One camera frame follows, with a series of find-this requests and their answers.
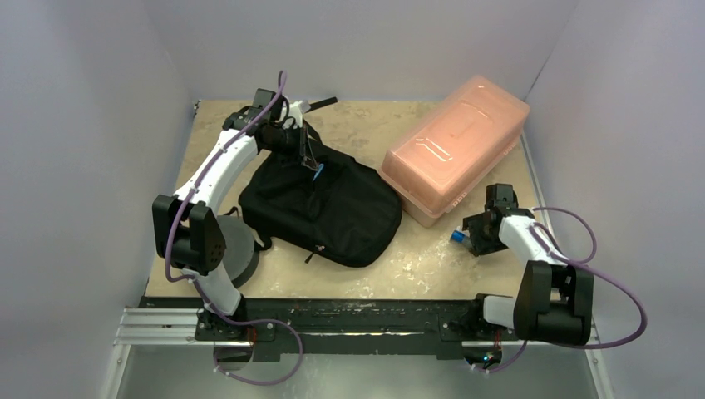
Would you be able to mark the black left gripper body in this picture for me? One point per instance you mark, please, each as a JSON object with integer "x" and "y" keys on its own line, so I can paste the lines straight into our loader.
{"x": 285, "y": 141}

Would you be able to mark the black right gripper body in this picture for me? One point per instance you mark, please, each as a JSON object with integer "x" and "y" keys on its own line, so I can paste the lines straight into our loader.
{"x": 476, "y": 232}

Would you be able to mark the blue capped glue stick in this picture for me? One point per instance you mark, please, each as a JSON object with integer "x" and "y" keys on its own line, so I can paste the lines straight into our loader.
{"x": 461, "y": 238}

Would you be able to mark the black student backpack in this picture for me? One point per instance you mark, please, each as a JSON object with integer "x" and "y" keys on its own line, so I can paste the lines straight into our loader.
{"x": 348, "y": 215}

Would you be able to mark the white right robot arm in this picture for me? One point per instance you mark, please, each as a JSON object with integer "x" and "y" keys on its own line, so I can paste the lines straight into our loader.
{"x": 554, "y": 301}

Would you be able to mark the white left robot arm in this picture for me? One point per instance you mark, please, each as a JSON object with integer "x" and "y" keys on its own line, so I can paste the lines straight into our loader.
{"x": 188, "y": 237}

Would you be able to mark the translucent pink plastic storage box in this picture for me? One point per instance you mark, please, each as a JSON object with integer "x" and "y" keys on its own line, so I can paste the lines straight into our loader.
{"x": 450, "y": 150}

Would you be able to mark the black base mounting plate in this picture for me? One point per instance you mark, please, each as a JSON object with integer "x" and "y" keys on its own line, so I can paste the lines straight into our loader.
{"x": 444, "y": 329}

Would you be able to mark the grey foam roll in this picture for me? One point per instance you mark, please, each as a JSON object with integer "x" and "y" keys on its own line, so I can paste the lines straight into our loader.
{"x": 241, "y": 257}

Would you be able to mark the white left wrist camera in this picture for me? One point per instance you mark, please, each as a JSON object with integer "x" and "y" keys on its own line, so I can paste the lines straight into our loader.
{"x": 292, "y": 114}

